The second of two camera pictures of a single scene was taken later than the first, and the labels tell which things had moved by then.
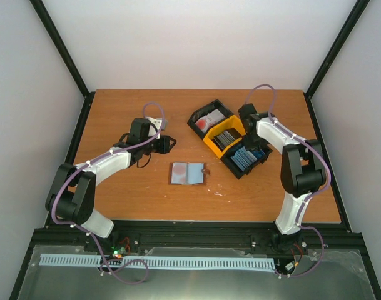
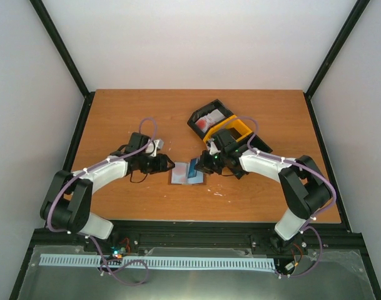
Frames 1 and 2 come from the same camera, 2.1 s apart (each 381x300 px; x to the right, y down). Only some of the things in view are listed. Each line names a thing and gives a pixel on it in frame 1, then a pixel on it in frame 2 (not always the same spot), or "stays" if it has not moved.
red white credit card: [179, 173] stays
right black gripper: [250, 147] to [203, 165]
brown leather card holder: [187, 173] stays
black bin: [205, 111] stays
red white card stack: [210, 119] stays
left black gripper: [161, 150] to [161, 164]
